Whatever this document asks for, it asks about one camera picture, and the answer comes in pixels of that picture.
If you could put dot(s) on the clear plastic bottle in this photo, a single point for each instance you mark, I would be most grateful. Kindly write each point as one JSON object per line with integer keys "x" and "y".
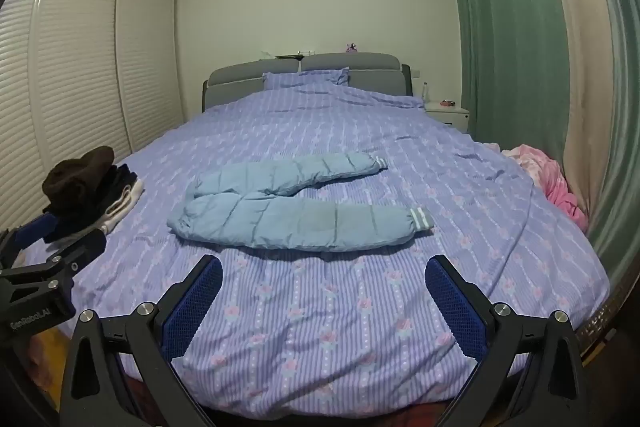
{"x": 425, "y": 93}

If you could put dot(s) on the narrow green curtain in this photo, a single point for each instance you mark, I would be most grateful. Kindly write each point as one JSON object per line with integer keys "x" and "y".
{"x": 620, "y": 107}

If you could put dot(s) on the grey upholstered headboard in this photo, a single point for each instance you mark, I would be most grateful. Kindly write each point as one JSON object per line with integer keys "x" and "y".
{"x": 240, "y": 77}

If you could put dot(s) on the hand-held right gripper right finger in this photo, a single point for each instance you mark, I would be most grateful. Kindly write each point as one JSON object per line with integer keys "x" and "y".
{"x": 457, "y": 312}

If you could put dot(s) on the light blue padded pants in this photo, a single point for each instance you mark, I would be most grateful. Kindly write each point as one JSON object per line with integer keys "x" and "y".
{"x": 280, "y": 222}

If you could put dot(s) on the black folded garments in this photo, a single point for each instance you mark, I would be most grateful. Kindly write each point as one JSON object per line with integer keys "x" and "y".
{"x": 116, "y": 186}

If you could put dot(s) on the brown folded garment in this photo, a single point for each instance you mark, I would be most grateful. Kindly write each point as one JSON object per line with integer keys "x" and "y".
{"x": 75, "y": 177}

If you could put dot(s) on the flat black item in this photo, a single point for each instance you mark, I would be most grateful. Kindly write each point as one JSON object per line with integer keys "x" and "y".
{"x": 290, "y": 56}

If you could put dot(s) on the white louvred wardrobe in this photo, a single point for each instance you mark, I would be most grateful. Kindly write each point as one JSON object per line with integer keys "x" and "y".
{"x": 75, "y": 57}

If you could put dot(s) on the small purple toy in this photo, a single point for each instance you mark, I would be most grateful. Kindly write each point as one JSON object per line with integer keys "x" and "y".
{"x": 352, "y": 48}

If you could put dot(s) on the white nightstand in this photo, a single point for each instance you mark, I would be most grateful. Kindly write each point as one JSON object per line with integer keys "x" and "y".
{"x": 450, "y": 114}

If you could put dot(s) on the purple floral pillow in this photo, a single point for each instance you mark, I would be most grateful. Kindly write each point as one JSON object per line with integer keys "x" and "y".
{"x": 305, "y": 79}

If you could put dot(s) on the pink crumpled blanket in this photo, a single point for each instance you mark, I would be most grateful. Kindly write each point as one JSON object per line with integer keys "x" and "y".
{"x": 555, "y": 182}

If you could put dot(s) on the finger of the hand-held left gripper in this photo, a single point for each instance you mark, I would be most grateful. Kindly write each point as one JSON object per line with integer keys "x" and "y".
{"x": 36, "y": 228}
{"x": 82, "y": 248}

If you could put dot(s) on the beige curtain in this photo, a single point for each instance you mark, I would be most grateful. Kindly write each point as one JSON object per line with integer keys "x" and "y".
{"x": 575, "y": 82}

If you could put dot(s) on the bed with purple duvet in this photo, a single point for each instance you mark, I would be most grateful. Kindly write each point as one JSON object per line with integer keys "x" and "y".
{"x": 325, "y": 332}

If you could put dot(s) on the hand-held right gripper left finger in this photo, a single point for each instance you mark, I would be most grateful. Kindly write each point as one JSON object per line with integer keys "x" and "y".
{"x": 192, "y": 307}

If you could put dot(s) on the wide green curtain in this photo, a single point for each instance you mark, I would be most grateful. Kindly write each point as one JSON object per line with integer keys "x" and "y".
{"x": 505, "y": 32}

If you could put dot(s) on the white folded garment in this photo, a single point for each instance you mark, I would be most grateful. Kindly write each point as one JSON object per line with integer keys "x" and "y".
{"x": 126, "y": 202}

